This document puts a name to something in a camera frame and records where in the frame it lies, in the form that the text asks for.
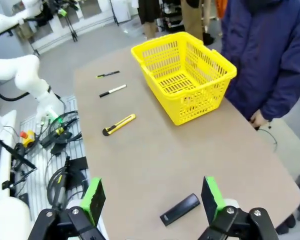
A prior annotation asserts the white marker black cap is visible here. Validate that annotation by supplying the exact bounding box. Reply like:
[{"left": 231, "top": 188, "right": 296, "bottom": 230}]
[{"left": 99, "top": 84, "right": 128, "bottom": 98}]

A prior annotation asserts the thick black cable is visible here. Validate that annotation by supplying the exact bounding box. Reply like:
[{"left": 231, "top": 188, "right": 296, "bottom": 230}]
[{"left": 46, "top": 156, "right": 71, "bottom": 212}]

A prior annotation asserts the person's left hand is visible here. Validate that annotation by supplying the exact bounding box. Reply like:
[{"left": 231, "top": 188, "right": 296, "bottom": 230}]
[{"left": 249, "top": 109, "right": 271, "bottom": 130}]

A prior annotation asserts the person in navy jacket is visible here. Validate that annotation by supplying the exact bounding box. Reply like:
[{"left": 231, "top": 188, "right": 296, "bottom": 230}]
[{"left": 219, "top": 0, "right": 300, "bottom": 123}]

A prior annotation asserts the black stapler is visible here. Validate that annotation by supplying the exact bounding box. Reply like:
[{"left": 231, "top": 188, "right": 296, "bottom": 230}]
[{"left": 159, "top": 193, "right": 201, "bottom": 228}]

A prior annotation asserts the yellow emergency stop box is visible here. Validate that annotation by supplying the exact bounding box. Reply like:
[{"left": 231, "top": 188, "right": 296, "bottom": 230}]
[{"left": 20, "top": 129, "right": 36, "bottom": 149}]

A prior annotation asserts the mannequin in orange trousers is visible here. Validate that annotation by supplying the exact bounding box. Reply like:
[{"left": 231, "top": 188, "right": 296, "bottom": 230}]
[{"left": 215, "top": 0, "right": 228, "bottom": 19}]

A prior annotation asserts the figure in black skirt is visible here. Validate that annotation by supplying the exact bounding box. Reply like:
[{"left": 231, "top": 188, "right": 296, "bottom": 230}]
[{"left": 138, "top": 0, "right": 161, "bottom": 41}]

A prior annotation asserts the black highlighter pen yellow tip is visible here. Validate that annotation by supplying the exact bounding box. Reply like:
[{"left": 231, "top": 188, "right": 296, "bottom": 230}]
[{"left": 96, "top": 70, "right": 121, "bottom": 79}]

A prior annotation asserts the black shelf rack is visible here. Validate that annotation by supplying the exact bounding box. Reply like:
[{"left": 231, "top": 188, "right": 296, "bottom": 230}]
[{"left": 162, "top": 0, "right": 186, "bottom": 33}]

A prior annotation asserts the yellow plastic shopping basket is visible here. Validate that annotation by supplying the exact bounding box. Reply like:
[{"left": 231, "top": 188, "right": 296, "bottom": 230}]
[{"left": 130, "top": 31, "right": 238, "bottom": 126}]

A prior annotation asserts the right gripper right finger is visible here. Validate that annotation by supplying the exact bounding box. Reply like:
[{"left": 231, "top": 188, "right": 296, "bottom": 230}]
[{"left": 196, "top": 175, "right": 278, "bottom": 240}]

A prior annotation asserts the black power brick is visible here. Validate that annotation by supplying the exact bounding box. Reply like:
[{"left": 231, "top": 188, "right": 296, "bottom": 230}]
[{"left": 50, "top": 141, "right": 69, "bottom": 156}]

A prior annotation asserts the thin black cord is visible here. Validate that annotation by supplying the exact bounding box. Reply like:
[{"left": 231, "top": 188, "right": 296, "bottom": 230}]
[{"left": 256, "top": 126, "right": 278, "bottom": 146}]

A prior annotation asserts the yellow utility knife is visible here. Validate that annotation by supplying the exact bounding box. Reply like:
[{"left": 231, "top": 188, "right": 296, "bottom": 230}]
[{"left": 102, "top": 113, "right": 137, "bottom": 137}]

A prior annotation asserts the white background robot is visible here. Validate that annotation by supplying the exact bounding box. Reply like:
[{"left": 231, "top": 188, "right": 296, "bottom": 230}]
[{"left": 0, "top": 0, "right": 45, "bottom": 41}]

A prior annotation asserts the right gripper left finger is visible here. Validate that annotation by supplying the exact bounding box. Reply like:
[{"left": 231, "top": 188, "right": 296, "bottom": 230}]
[{"left": 27, "top": 176, "right": 107, "bottom": 240}]

